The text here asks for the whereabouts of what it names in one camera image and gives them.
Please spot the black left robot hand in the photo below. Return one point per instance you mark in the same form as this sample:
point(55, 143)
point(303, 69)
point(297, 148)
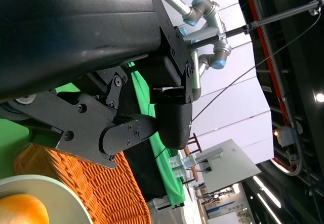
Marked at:
point(76, 32)

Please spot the grey bowl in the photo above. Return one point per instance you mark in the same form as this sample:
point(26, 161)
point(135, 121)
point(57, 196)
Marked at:
point(63, 201)

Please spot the grey blue-capped industrial robot arm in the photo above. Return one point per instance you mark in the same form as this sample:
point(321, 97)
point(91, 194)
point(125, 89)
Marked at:
point(215, 21)

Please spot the orange wicker basket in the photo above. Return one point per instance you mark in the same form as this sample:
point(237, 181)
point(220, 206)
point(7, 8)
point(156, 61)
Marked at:
point(114, 191)

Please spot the orange striped bread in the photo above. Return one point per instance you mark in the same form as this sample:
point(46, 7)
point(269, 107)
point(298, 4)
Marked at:
point(20, 211)

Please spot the green tablecloth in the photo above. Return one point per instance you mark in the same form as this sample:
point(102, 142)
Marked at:
point(10, 145)

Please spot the brown wooden rack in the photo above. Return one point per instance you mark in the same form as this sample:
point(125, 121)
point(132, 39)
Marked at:
point(196, 143)

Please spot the black pole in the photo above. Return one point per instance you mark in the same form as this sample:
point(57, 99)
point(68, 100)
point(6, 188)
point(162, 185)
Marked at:
point(278, 15)

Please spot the grey flat panel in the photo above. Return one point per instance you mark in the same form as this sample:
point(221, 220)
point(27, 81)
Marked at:
point(230, 166)

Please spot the white partition wall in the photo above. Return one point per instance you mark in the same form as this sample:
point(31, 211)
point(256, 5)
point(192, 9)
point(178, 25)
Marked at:
point(227, 112)

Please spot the grey wall box orange lamp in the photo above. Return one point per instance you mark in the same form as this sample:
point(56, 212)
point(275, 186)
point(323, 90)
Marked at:
point(288, 136)

